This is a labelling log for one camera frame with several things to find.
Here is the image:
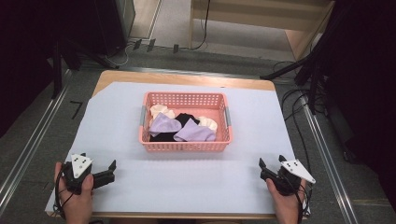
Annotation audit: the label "hanging black cable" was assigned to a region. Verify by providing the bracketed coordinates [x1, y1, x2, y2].
[191, 0, 212, 51]

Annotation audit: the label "black metal stand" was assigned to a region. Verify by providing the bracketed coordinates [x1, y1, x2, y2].
[259, 0, 356, 116]
[50, 36, 120, 100]

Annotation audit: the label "pink plastic basket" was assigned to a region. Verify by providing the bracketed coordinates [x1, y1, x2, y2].
[138, 91, 233, 153]

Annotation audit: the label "person's left hand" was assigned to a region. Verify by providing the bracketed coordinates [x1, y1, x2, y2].
[53, 161, 95, 224]

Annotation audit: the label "wooden shelf unit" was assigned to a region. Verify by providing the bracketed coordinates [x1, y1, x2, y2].
[189, 0, 336, 63]

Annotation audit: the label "dark metal cabinet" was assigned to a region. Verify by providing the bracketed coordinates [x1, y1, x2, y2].
[92, 0, 136, 58]

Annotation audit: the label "metal floor rail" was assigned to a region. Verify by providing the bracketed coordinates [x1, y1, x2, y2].
[79, 64, 294, 84]
[0, 69, 73, 217]
[300, 92, 360, 224]

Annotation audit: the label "cream sock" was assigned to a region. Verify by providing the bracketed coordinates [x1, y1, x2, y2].
[197, 115, 219, 132]
[149, 104, 177, 121]

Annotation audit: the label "person's right hand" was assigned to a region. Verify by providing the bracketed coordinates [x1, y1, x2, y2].
[265, 179, 308, 224]

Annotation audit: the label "white floor cable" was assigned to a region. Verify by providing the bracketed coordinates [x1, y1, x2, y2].
[103, 42, 135, 68]

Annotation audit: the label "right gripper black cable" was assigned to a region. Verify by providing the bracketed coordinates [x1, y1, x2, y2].
[291, 182, 312, 224]

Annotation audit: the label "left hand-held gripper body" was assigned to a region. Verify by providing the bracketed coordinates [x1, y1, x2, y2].
[63, 153, 94, 196]

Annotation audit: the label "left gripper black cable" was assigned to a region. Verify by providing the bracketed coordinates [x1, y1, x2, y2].
[53, 163, 75, 219]

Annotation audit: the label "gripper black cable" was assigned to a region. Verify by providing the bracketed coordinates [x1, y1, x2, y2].
[53, 163, 75, 219]
[291, 182, 312, 224]

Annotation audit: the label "white table mat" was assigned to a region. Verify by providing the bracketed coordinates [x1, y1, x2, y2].
[44, 80, 308, 217]

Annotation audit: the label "black floor cables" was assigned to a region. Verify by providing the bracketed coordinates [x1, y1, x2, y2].
[272, 60, 313, 175]

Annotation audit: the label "black sock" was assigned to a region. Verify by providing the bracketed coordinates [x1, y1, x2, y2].
[148, 112, 201, 143]

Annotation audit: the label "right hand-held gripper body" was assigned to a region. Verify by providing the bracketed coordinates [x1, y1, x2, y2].
[275, 159, 317, 197]

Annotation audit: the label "purple sock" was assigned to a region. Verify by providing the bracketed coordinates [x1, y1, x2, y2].
[148, 112, 183, 138]
[173, 118, 218, 143]

